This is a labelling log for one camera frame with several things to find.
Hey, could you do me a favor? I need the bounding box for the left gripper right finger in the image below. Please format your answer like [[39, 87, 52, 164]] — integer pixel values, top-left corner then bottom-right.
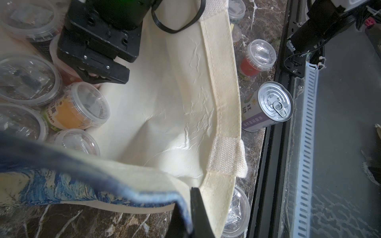
[[190, 187, 215, 238]]

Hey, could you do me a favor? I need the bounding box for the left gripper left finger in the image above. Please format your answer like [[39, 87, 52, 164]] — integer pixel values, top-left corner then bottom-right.
[[165, 205, 189, 238]]

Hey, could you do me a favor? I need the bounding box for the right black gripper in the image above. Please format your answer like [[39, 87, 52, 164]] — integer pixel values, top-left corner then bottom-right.
[[57, 1, 143, 84]]

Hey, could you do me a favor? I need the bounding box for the cream canvas tote bag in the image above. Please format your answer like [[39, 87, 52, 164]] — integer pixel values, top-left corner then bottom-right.
[[1, 1, 248, 238]]

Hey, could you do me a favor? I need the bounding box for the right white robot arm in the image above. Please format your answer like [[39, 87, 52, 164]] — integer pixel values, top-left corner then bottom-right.
[[57, 1, 161, 84]]

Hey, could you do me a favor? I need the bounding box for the seed jar in bag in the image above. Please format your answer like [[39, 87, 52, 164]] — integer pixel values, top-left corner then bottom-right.
[[48, 129, 101, 156], [1, 1, 63, 61], [1, 103, 49, 141]]

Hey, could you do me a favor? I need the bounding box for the orange label seed jar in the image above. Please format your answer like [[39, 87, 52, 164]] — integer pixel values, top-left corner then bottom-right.
[[41, 82, 111, 131]]

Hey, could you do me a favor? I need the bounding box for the clear lid seed jar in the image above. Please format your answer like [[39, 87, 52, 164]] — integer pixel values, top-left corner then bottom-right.
[[1, 54, 64, 108]]

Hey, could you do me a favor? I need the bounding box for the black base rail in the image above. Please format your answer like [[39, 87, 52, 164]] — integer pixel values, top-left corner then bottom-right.
[[248, 1, 381, 238]]

